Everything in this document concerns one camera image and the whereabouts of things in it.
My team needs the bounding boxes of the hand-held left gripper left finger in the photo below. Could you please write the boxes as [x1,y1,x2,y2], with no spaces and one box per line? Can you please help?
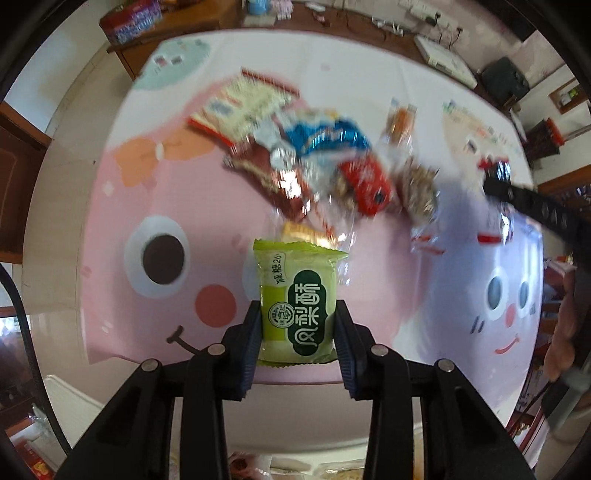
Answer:
[55,300,263,480]

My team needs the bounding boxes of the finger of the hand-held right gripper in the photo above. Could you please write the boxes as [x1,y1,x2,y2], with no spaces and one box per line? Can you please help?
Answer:
[482,176,591,252]

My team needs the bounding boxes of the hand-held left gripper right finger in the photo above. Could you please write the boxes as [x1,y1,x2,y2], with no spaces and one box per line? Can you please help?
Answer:
[333,299,536,480]

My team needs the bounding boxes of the green pastry packet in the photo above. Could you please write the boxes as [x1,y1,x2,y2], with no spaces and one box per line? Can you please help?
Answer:
[253,239,351,367]

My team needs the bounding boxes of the clear nut bar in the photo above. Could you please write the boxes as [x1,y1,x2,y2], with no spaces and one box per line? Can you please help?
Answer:
[392,157,446,254]

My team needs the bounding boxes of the yellow snack packet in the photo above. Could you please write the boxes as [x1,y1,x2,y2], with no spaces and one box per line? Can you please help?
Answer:
[281,222,333,247]

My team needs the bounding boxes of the orange snack clear wrapper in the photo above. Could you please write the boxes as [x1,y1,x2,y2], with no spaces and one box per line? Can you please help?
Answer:
[381,97,419,153]

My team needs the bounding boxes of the maroon foil snack packet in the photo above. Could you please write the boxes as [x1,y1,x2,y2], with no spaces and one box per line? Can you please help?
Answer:
[224,136,324,222]

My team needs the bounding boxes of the blue foil snack packet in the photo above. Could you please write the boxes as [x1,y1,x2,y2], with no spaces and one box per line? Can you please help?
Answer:
[281,115,372,158]

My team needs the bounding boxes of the cream snack bag red edges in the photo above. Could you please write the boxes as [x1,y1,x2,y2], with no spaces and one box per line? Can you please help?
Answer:
[188,68,300,148]

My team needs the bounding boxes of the person's right hand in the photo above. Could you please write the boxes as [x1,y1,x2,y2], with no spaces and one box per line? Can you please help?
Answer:
[544,270,583,384]

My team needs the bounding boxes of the red-lidded dark jar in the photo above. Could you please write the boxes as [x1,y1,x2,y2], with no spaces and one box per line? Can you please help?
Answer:
[526,117,565,161]

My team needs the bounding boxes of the black bag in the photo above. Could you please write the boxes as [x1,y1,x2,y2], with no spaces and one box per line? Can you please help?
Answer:
[480,55,530,106]

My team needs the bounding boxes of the white set-top box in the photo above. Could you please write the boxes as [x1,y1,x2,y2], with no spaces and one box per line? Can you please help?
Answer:
[413,34,478,90]

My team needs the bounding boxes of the wooden door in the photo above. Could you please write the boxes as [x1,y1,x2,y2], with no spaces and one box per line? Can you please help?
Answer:
[0,102,52,265]

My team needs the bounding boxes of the wooden TV cabinet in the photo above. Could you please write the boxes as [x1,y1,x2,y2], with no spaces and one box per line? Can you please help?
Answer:
[107,0,515,116]

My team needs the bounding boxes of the red blue tin box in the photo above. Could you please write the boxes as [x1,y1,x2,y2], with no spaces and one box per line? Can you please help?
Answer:
[99,0,163,45]

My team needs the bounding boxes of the black cable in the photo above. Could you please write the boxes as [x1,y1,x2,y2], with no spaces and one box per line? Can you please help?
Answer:
[0,263,72,455]

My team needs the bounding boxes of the white wall socket strip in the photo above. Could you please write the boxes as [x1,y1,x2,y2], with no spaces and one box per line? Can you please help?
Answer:
[399,0,464,29]

